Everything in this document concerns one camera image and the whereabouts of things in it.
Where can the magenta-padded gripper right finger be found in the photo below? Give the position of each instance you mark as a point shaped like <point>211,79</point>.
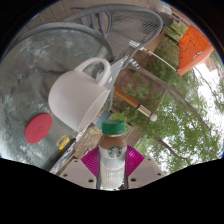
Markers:
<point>146,171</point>

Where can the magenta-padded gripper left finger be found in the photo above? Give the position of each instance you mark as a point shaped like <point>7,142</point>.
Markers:
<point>78,173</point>

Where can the green-capped coffee drink bottle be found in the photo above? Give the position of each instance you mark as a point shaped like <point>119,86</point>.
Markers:
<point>113,156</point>

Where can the black laptop with stickers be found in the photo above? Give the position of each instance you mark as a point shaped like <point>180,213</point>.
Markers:
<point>61,156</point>

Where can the yellow sticker card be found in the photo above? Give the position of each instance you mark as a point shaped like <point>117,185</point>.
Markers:
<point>63,143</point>

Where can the green plant in teal pot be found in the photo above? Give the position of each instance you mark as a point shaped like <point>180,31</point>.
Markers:
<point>103,119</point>

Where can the flat round red coaster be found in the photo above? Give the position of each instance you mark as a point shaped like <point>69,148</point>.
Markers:
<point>38,128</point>

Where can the white ceramic mug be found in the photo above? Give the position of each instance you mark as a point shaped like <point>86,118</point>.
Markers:
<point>76,100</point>

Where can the grey laptop with stickers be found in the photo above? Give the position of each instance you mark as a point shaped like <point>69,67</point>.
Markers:
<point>118,71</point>

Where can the blue yellow striped cone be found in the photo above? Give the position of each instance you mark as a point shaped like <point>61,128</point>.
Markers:
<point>134,63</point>

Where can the orange canopy tent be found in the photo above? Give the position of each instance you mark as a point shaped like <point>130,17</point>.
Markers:
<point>193,50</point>

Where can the grey wicker chair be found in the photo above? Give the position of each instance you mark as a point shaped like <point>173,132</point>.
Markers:
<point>133,26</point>

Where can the wooden lamp post, white globe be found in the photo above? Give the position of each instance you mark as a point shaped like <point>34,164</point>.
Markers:
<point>128,98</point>

